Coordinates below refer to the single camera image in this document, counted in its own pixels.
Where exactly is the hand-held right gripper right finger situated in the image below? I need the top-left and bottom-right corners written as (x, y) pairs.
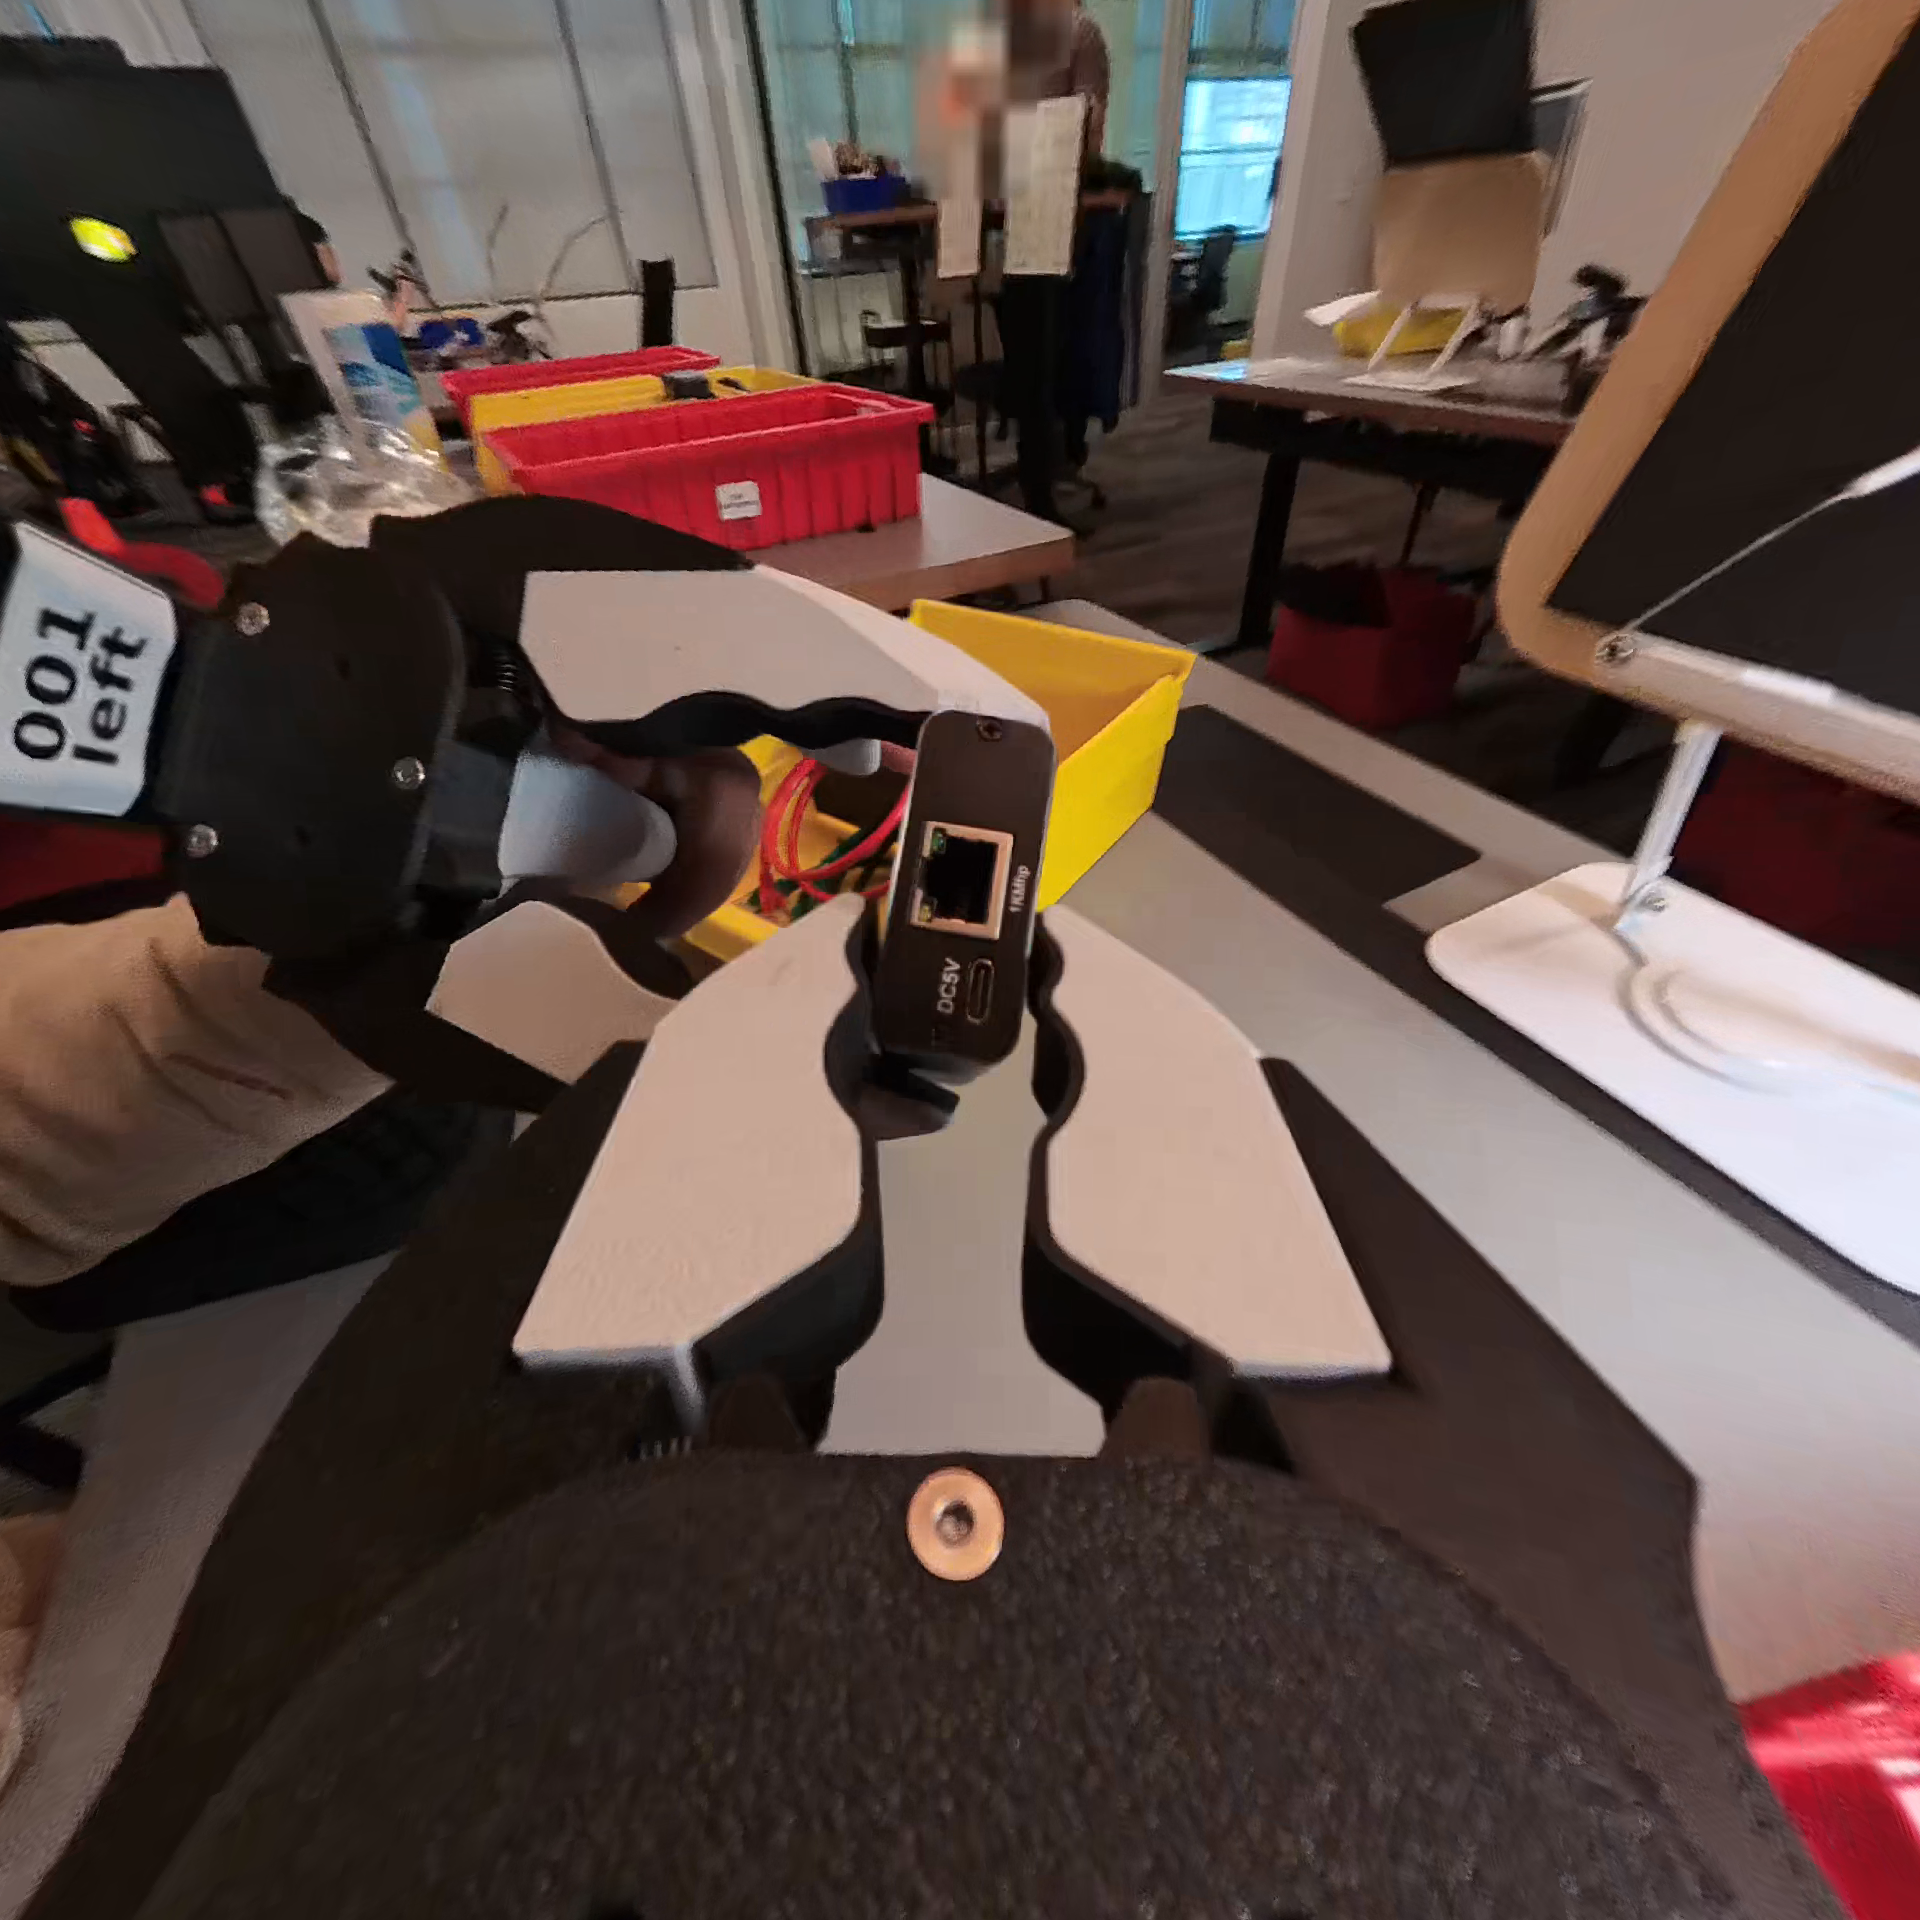
top-left (1027, 906), bottom-right (1397, 1386)

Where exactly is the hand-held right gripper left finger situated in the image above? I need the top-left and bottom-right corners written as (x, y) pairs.
top-left (517, 895), bottom-right (893, 1430)

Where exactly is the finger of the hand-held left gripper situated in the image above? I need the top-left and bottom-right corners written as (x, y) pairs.
top-left (426, 895), bottom-right (694, 1087)
top-left (521, 563), bottom-right (1054, 759)

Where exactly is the black ethernet adapter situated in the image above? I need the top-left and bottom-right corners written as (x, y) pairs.
top-left (863, 709), bottom-right (1063, 1139)

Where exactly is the person's left forearm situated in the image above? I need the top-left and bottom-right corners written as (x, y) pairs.
top-left (0, 893), bottom-right (402, 1292)

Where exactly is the person's left hand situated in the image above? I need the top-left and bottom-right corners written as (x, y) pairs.
top-left (638, 747), bottom-right (772, 945)

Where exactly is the large red ribbed bin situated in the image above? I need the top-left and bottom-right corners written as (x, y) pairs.
top-left (483, 380), bottom-right (936, 552)

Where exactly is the small yellow plastic bin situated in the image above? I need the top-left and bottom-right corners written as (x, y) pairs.
top-left (681, 594), bottom-right (1199, 966)

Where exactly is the white paper sheet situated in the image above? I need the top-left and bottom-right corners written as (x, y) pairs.
top-left (938, 95), bottom-right (1088, 284)

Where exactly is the white panel stand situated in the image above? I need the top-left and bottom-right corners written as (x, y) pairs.
top-left (1423, 716), bottom-right (1920, 1299)

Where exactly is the brown top desk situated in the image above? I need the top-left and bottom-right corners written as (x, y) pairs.
top-left (1163, 357), bottom-right (1584, 651)

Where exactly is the red plastic box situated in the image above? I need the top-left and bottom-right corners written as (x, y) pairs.
top-left (1740, 1648), bottom-right (1920, 1920)

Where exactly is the small black display board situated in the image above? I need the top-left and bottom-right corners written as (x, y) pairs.
top-left (1299, 0), bottom-right (1564, 367)

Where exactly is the tan framed black panel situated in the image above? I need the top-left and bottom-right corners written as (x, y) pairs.
top-left (1496, 0), bottom-right (1920, 804)

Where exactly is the red wire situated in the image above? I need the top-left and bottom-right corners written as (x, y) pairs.
top-left (755, 751), bottom-right (905, 920)

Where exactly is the green wire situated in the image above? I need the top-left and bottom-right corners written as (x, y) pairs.
top-left (766, 822), bottom-right (899, 906)

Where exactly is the white cord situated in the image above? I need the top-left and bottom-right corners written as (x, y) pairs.
top-left (1630, 447), bottom-right (1920, 635)

